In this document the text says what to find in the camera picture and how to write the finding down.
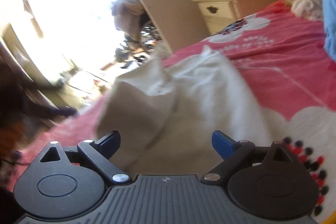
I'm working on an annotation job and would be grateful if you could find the wheelchair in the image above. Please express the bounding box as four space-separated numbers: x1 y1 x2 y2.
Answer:
111 0 162 69

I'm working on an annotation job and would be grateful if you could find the white sweatshirt orange bear outline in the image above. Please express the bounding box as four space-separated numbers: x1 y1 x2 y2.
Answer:
96 46 272 176

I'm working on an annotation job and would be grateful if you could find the blue folded garment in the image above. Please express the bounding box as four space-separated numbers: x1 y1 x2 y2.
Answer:
322 0 336 61

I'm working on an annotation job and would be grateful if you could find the pink floral bed blanket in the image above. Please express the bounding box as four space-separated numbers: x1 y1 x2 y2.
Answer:
9 1 335 223

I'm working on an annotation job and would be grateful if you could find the cream two-drawer nightstand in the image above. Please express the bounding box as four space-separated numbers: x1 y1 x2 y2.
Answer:
193 0 279 35

